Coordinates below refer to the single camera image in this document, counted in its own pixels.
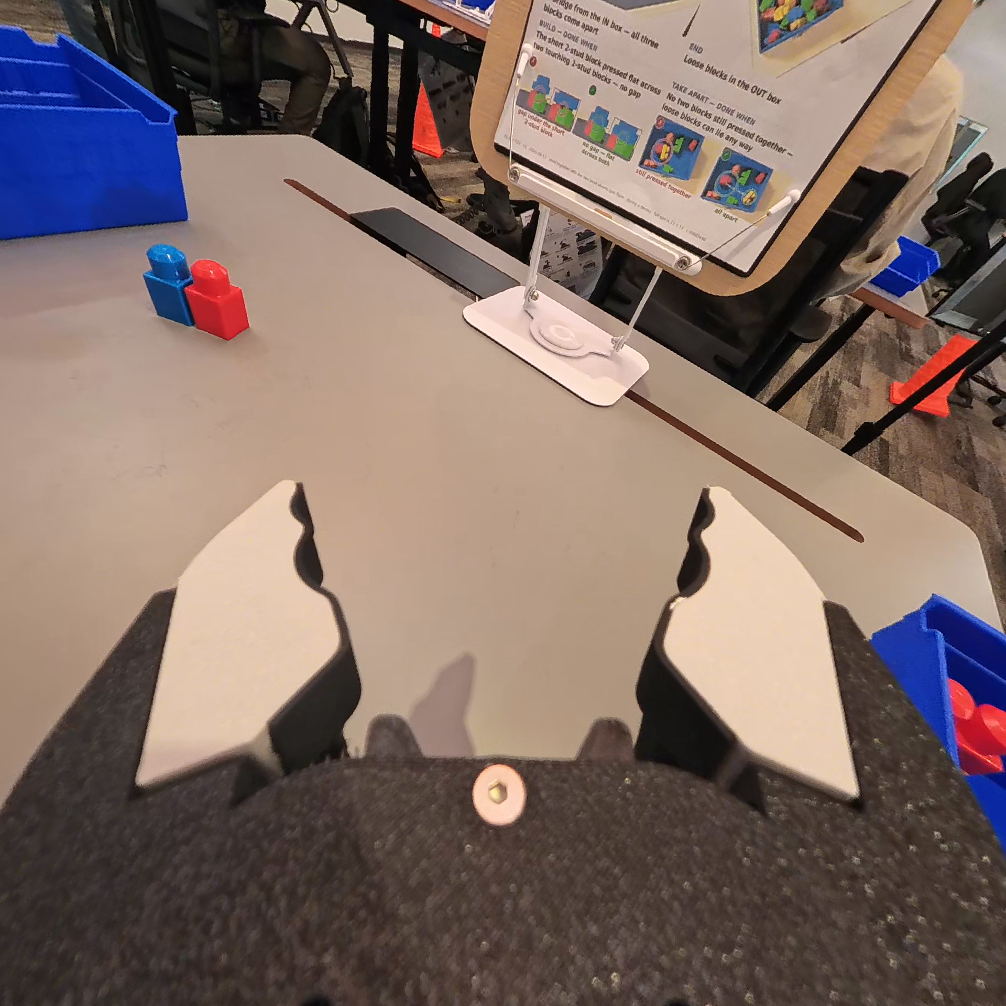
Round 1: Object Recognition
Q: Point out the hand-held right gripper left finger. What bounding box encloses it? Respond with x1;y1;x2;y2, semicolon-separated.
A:
135;481;363;791

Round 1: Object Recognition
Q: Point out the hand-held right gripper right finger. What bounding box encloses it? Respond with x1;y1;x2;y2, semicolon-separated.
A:
635;487;861;803

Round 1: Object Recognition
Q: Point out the blue plastic bin with blocks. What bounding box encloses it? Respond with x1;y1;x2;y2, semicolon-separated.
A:
871;593;1006;830

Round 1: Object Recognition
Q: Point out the red two-stud mega block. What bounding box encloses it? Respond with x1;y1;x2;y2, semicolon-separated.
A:
947;677;1006;776

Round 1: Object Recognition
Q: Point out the red one-stud mega block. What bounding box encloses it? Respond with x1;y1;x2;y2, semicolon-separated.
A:
185;259;251;341

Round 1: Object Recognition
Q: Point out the blue one-stud mega block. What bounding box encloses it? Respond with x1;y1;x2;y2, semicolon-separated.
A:
143;244;195;327

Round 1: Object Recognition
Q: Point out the black tripod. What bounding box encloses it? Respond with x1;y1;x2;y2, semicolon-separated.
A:
841;318;1006;457

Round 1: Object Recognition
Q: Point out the white metal book stand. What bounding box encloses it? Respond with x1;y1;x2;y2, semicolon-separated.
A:
462;46;803;407

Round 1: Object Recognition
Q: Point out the wooden side table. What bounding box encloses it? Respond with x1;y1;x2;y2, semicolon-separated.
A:
852;287;932;331

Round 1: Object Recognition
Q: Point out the small blue plastic bin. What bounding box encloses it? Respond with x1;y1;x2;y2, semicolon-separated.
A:
871;236;941;298

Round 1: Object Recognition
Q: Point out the black flat panel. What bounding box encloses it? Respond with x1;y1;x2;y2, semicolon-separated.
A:
349;207;521;300

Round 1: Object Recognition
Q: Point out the white printed paper sheet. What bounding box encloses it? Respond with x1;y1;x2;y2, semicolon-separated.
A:
538;211;604;297

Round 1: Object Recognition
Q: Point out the black office chair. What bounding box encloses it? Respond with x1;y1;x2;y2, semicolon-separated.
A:
921;151;998;246

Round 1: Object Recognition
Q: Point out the large blue plastic bin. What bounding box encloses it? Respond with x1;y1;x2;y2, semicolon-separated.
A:
0;24;190;242

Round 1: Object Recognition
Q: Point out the dark backpack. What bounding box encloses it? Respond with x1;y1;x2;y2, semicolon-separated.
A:
314;76;372;166

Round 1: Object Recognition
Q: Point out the orange traffic cone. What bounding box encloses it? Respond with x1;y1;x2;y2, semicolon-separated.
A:
412;82;447;158

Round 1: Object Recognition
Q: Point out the printed instruction sheet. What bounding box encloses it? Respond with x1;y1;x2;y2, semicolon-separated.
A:
494;0;942;276

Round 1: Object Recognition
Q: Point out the instruction sheet on board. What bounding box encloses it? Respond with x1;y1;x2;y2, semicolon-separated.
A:
470;0;976;298

